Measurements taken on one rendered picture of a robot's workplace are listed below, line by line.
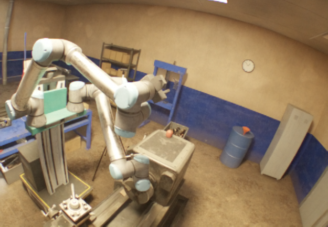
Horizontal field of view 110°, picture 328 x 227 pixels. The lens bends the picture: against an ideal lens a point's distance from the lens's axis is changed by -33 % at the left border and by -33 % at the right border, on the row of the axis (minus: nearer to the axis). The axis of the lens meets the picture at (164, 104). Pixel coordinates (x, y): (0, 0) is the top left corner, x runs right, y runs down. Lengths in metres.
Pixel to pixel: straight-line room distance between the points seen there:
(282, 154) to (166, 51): 4.04
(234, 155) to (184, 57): 2.77
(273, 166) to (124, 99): 4.30
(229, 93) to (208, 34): 1.58
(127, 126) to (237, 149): 3.56
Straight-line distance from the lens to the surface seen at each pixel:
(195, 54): 4.53
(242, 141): 3.98
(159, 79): 0.69
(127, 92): 0.60
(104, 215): 1.62
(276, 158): 4.52
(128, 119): 0.64
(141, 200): 1.50
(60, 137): 2.02
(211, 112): 4.58
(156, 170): 1.50
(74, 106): 1.73
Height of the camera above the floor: 2.22
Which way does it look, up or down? 19 degrees down
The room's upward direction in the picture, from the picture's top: 14 degrees clockwise
